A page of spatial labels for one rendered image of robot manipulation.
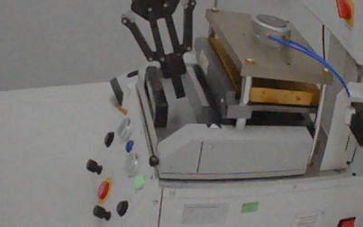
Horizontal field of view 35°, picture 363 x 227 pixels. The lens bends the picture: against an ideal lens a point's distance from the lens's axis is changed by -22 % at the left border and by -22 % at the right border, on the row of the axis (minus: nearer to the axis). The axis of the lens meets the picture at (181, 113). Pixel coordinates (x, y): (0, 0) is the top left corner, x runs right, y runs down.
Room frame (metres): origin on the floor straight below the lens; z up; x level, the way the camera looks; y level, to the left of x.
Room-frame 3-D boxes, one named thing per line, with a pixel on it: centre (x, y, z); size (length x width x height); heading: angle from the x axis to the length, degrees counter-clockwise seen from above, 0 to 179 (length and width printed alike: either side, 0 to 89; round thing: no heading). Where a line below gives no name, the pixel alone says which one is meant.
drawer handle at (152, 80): (1.05, 0.04, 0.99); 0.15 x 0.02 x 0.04; 12
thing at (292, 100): (1.09, -0.14, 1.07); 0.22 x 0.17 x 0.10; 12
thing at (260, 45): (1.08, -0.17, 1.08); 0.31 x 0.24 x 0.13; 12
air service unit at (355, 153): (0.90, -0.31, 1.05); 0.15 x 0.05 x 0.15; 12
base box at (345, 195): (1.07, -0.13, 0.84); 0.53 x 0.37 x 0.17; 102
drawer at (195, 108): (1.08, -0.09, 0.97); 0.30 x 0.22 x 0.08; 102
